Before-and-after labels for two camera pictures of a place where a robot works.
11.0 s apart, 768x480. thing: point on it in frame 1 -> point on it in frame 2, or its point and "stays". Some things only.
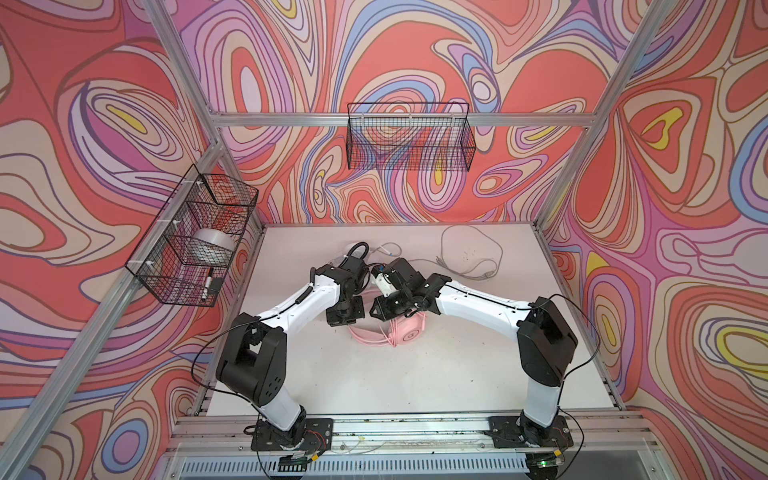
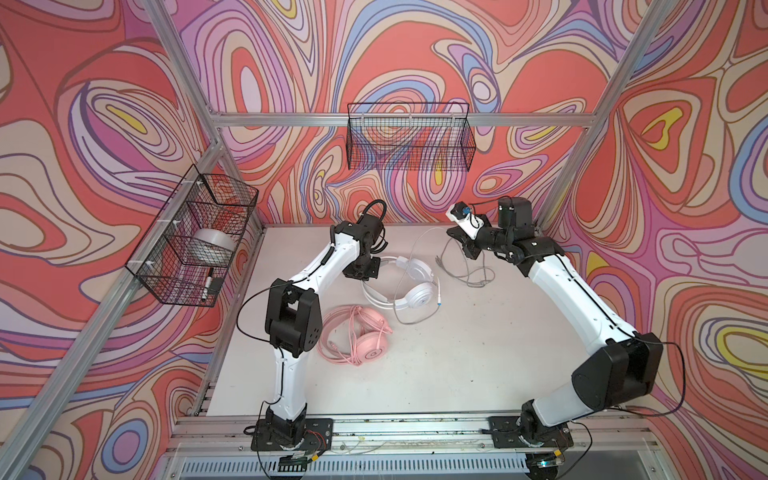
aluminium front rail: x=594 y=434 stays
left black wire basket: x=185 y=252 stays
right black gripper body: x=394 y=305 -> x=490 y=238
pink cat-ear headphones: x=406 y=330 -> x=353 y=334
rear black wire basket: x=414 y=136 stays
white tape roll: x=211 y=247 stays
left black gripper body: x=347 y=314 -> x=365 y=268
